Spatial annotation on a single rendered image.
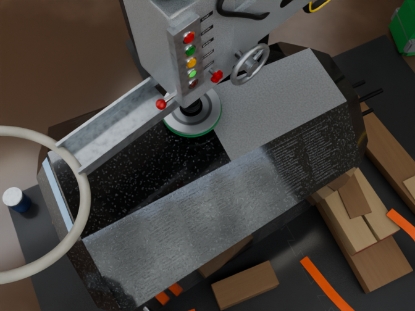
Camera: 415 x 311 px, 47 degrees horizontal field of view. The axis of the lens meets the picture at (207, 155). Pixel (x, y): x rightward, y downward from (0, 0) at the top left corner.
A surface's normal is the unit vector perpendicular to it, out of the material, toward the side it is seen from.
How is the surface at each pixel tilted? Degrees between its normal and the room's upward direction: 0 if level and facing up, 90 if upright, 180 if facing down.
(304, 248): 0
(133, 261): 45
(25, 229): 0
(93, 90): 0
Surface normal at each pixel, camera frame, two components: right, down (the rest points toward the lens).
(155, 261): 0.32, 0.30
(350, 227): -0.03, -0.39
